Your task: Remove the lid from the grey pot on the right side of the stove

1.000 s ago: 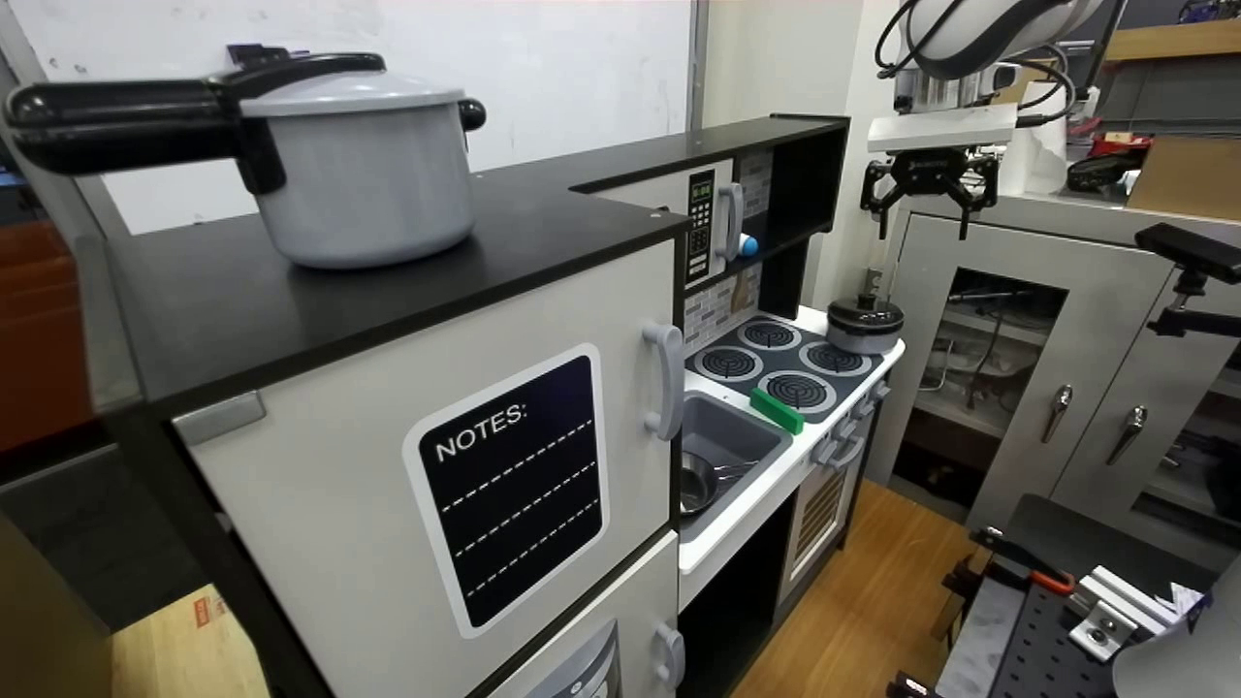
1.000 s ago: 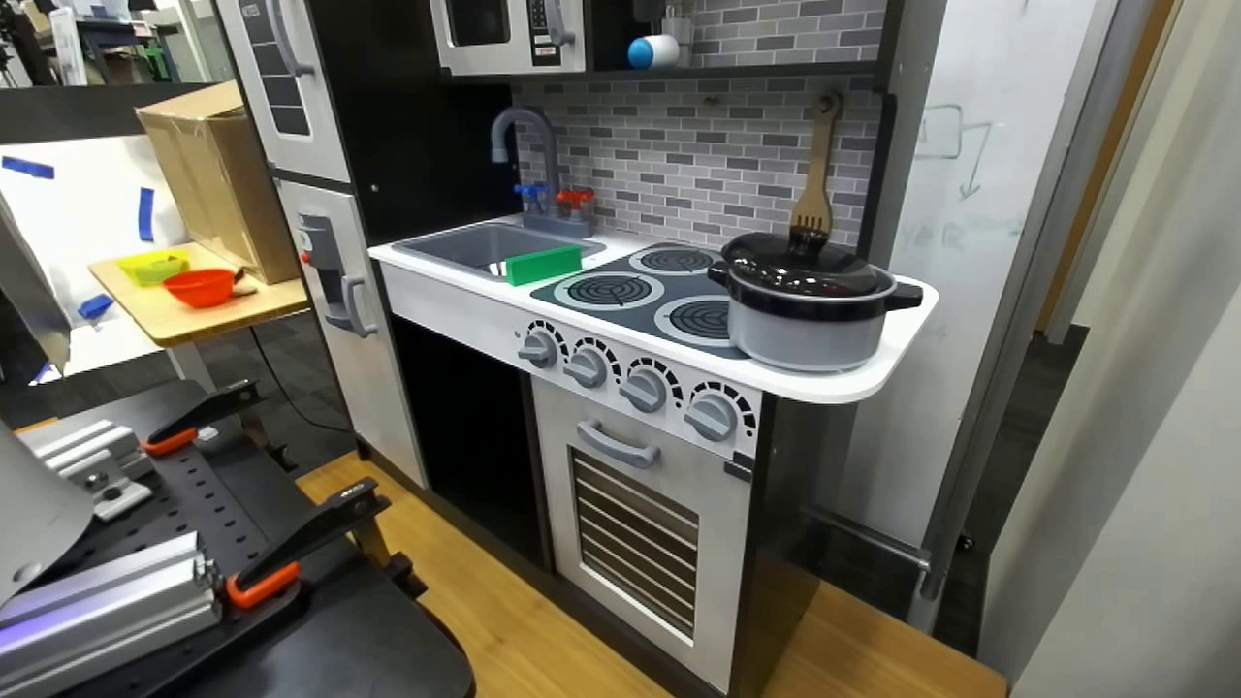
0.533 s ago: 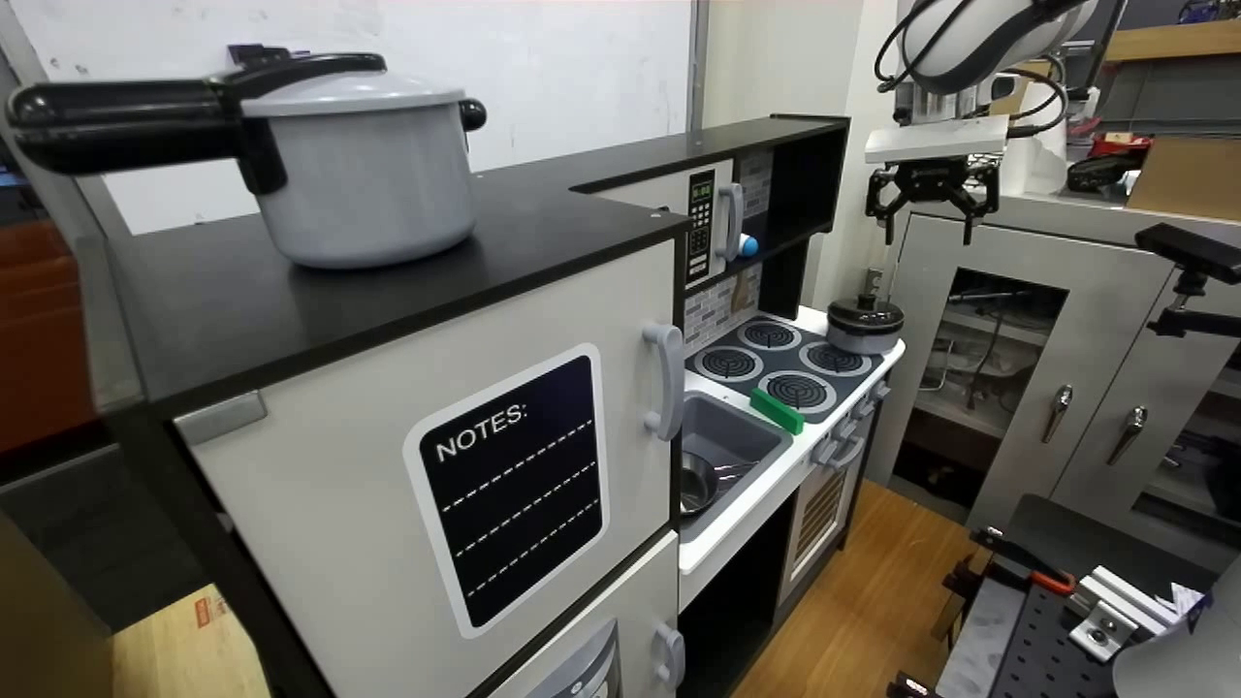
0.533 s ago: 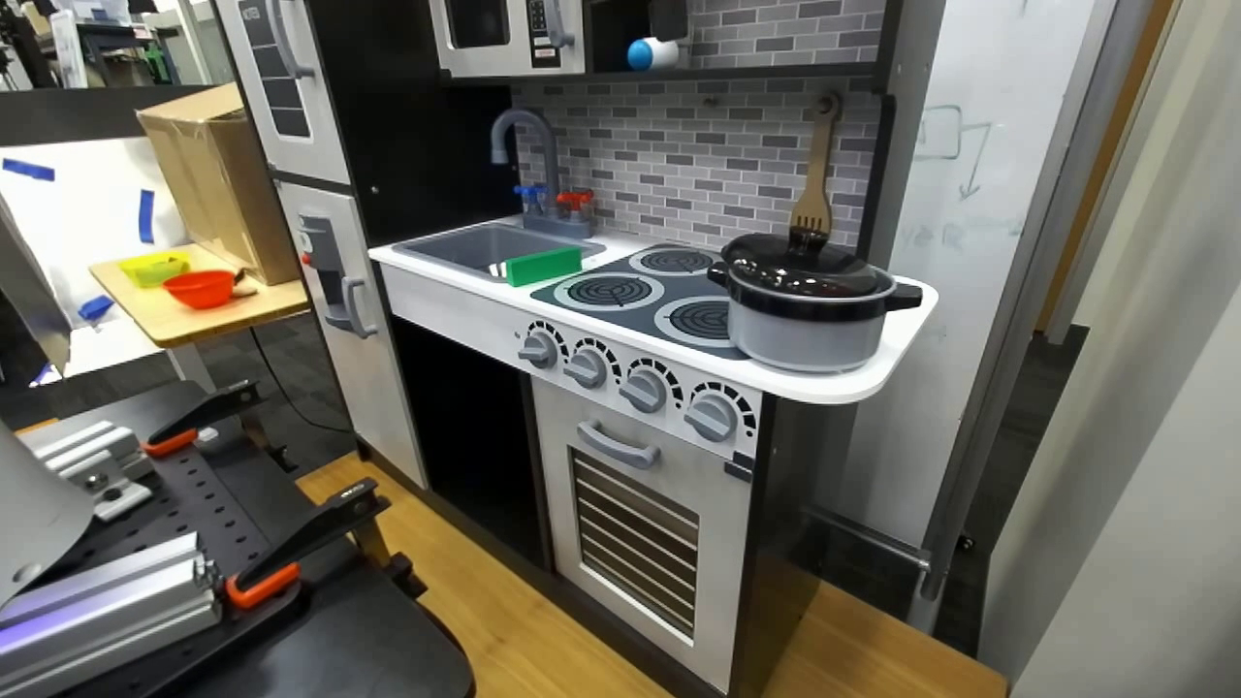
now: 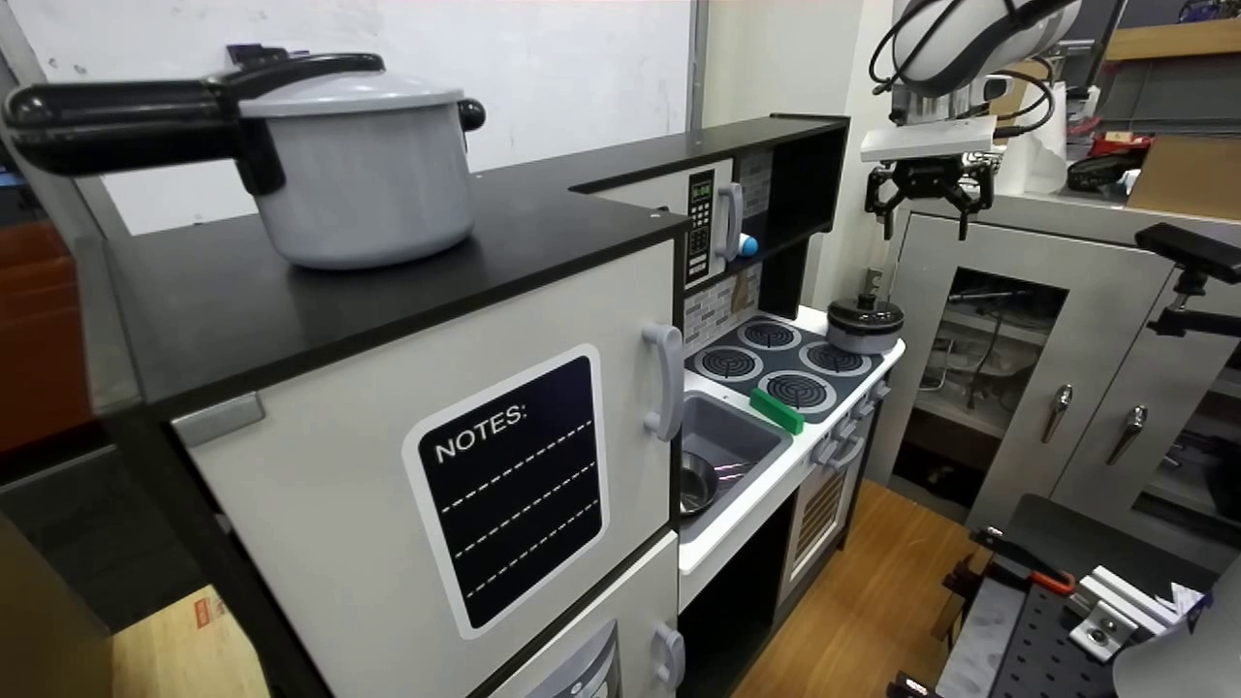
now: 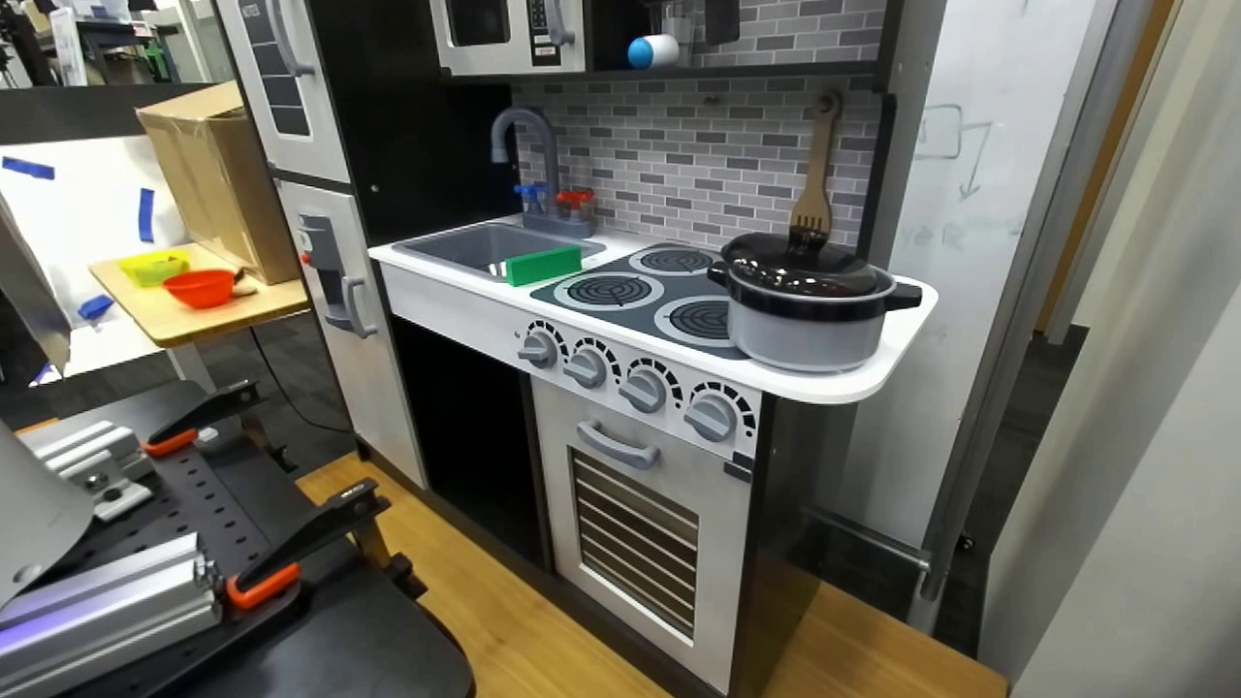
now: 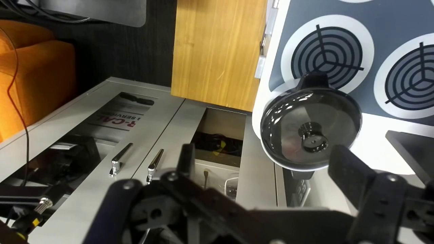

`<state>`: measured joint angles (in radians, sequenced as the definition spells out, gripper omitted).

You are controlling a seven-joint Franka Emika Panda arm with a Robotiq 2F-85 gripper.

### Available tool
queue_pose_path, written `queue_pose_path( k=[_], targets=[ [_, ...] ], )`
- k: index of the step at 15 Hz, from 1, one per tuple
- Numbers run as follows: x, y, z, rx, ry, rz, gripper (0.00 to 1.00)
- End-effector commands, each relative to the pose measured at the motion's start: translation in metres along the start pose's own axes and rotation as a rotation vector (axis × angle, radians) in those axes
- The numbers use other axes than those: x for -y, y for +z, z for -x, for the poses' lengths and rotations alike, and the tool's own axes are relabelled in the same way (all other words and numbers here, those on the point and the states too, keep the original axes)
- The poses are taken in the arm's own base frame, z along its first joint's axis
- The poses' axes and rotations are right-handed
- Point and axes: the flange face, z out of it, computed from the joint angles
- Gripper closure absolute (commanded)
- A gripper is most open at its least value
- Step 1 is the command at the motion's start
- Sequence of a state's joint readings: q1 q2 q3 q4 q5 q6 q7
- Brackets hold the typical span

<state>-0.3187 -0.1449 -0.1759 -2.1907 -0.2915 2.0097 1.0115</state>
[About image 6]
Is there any black glass pot lid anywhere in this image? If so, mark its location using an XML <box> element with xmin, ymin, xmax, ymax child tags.
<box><xmin>705</xmin><ymin>229</ymin><xmax>899</xmax><ymax>314</ymax></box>

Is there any grey stove knob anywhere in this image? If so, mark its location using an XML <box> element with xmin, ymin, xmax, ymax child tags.
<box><xmin>517</xmin><ymin>322</ymin><xmax>572</xmax><ymax>375</ymax></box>
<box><xmin>563</xmin><ymin>336</ymin><xmax>626</xmax><ymax>397</ymax></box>
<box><xmin>617</xmin><ymin>357</ymin><xmax>685</xmax><ymax>418</ymax></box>
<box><xmin>679</xmin><ymin>379</ymin><xmax>759</xmax><ymax>451</ymax></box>

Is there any grey toy pot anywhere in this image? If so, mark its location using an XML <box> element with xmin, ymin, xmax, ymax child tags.
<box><xmin>705</xmin><ymin>265</ymin><xmax>927</xmax><ymax>379</ymax></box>

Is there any green sponge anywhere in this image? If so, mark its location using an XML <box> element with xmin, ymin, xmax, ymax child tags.
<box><xmin>499</xmin><ymin>239</ymin><xmax>588</xmax><ymax>291</ymax></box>

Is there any grey toy sink basin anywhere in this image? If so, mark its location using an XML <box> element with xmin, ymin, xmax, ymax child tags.
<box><xmin>392</xmin><ymin>214</ymin><xmax>608</xmax><ymax>285</ymax></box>

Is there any white toy kitchen unit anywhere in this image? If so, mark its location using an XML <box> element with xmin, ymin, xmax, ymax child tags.
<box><xmin>211</xmin><ymin>0</ymin><xmax>953</xmax><ymax>698</ymax></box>

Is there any white toy oven door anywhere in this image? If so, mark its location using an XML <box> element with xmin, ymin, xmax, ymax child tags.
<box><xmin>529</xmin><ymin>375</ymin><xmax>758</xmax><ymax>698</ymax></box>

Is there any wooden spatula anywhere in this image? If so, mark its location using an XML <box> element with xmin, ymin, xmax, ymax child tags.
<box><xmin>789</xmin><ymin>86</ymin><xmax>848</xmax><ymax>251</ymax></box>

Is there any grey toy faucet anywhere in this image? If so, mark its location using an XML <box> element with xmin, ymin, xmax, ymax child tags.
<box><xmin>485</xmin><ymin>104</ymin><xmax>600</xmax><ymax>239</ymax></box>

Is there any blue white cup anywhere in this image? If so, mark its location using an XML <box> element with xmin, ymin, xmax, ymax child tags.
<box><xmin>626</xmin><ymin>31</ymin><xmax>685</xmax><ymax>73</ymax></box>

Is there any toy microwave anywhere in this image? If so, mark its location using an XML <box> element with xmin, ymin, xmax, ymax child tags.
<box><xmin>427</xmin><ymin>0</ymin><xmax>594</xmax><ymax>83</ymax></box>

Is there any black clamp orange grip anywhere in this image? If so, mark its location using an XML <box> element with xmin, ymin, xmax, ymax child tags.
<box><xmin>139</xmin><ymin>375</ymin><xmax>263</xmax><ymax>467</ymax></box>
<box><xmin>216</xmin><ymin>479</ymin><xmax>396</xmax><ymax>616</ymax></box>

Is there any large white board panel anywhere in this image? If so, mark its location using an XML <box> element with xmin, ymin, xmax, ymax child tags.
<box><xmin>828</xmin><ymin>0</ymin><xmax>1122</xmax><ymax>631</ymax></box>

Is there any black perforated breadboard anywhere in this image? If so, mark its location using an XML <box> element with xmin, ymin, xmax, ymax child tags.
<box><xmin>0</xmin><ymin>379</ymin><xmax>479</xmax><ymax>698</ymax></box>

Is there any red bowl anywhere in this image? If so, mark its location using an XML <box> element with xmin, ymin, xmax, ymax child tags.
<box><xmin>158</xmin><ymin>265</ymin><xmax>251</xmax><ymax>314</ymax></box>

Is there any wooden side table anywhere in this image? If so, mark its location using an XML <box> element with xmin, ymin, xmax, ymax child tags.
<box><xmin>88</xmin><ymin>238</ymin><xmax>314</xmax><ymax>397</ymax></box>

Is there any cardboard box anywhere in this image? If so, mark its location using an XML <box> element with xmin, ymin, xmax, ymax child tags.
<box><xmin>132</xmin><ymin>77</ymin><xmax>301</xmax><ymax>289</ymax></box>

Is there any yellow green bowl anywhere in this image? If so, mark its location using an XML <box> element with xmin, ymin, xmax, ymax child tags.
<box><xmin>117</xmin><ymin>247</ymin><xmax>195</xmax><ymax>291</ymax></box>

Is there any short silver profile piece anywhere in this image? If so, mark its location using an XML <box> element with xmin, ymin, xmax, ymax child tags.
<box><xmin>16</xmin><ymin>411</ymin><xmax>139</xmax><ymax>497</ymax></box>

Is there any aluminium profile bar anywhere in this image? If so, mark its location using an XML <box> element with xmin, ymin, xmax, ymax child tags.
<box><xmin>0</xmin><ymin>528</ymin><xmax>229</xmax><ymax>698</ymax></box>

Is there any grey metal cover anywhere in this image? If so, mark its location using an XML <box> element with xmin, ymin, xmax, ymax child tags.
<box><xmin>0</xmin><ymin>422</ymin><xmax>96</xmax><ymax>612</ymax></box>

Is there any grey fridge door handle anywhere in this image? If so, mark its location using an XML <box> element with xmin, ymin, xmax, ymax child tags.
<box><xmin>339</xmin><ymin>271</ymin><xmax>384</xmax><ymax>347</ymax></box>
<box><xmin>269</xmin><ymin>0</ymin><xmax>322</xmax><ymax>83</ymax></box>

